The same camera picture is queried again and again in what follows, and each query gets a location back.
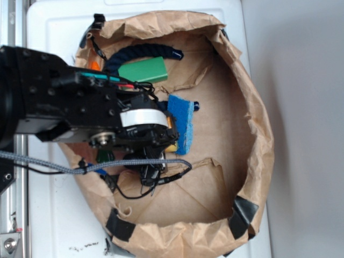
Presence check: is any orange block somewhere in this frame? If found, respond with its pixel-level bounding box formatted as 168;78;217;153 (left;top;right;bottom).
90;61;101;71

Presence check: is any blue sponge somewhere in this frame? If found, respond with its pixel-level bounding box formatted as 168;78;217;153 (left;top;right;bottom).
167;95;194;155

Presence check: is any dark navy rope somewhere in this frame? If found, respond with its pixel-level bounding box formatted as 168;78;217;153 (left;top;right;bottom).
103;44;185;77

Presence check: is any aluminium frame rail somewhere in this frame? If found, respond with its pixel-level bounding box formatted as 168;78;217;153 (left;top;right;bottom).
0;0;29;258

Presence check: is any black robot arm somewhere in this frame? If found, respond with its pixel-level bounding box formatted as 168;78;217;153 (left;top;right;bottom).
1;46;179;159

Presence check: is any grey braided cable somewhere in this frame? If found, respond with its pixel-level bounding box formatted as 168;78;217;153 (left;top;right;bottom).
0;150;193;176

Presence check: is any brown paper bag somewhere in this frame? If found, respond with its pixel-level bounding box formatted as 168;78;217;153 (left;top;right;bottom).
75;11;274;257

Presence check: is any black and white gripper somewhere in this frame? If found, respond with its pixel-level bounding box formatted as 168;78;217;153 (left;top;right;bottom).
92;95;180;185

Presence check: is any green rectangular block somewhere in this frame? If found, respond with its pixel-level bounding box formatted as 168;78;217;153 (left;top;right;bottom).
118;56;168;83

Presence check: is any thin black cable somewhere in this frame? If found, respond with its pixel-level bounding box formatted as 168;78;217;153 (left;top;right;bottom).
16;161;193;200

